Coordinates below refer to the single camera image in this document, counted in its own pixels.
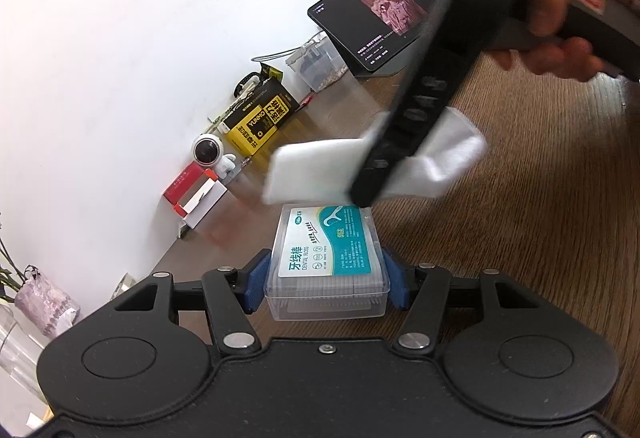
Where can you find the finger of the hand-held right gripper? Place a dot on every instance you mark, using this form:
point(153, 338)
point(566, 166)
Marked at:
point(425, 93)

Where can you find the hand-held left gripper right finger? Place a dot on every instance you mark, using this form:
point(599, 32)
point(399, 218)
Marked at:
point(398, 282)

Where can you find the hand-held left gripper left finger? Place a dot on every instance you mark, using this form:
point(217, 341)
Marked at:
point(257, 282)

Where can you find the clear plastic floss pick container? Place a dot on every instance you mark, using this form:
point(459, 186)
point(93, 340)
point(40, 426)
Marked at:
point(327, 263)

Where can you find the white cleaning cloth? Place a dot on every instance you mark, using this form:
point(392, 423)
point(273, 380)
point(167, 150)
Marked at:
point(310, 171)

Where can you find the black tablet with stand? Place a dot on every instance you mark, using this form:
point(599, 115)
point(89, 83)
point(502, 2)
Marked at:
point(380, 8)

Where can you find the red and white box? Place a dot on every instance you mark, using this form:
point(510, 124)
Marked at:
point(192, 195)

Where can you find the clear plastic storage box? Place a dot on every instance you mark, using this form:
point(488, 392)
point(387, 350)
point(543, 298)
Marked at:
point(320, 63)

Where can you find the red pen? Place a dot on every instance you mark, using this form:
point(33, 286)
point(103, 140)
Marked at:
point(306, 99)

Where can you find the small black box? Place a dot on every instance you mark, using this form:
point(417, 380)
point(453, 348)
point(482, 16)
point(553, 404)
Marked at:
point(270, 73)

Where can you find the yellow and black box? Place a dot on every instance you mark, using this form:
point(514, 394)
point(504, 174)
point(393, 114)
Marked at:
point(260, 121)

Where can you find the black smartwatch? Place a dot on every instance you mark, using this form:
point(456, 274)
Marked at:
point(245, 86)

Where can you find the pink wrapped flower bouquet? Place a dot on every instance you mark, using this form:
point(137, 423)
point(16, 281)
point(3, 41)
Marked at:
point(42, 300)

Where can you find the clear glass vase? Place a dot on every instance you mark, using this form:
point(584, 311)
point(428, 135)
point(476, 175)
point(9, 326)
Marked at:
point(17, 358)

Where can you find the white astronaut toy camera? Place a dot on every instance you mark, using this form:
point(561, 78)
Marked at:
point(210, 153)

